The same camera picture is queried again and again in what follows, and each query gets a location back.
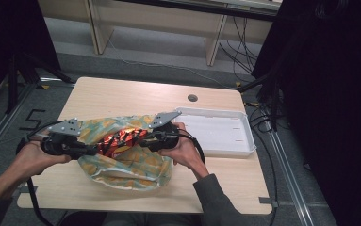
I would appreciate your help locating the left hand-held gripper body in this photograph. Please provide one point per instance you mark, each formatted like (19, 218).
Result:
(62, 145)

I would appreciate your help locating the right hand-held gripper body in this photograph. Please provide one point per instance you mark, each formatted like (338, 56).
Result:
(164, 138)

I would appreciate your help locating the orange and black snack packet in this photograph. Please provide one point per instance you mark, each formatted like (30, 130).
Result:
(120, 142)

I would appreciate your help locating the teal fruit-print cloth bag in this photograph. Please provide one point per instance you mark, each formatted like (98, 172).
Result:
(137, 171)

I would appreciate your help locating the person's right hand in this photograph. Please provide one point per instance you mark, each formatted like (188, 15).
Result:
(186, 157)

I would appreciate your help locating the person's left hand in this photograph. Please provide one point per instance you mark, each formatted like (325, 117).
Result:
(35, 161)

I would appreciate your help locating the white plastic tray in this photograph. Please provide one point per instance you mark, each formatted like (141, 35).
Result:
(214, 132)

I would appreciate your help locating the black metal stand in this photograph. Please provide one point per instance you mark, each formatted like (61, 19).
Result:
(13, 81)

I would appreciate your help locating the light wooden shelf unit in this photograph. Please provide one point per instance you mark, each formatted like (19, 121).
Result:
(156, 22)

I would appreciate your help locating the black curtain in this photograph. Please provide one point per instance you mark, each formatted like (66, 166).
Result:
(332, 109)
(8, 37)

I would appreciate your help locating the grey tape strip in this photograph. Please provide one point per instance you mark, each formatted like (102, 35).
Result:
(268, 201)

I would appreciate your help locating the aluminium floor rail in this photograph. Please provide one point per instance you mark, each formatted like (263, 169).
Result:
(289, 179)
(2, 125)

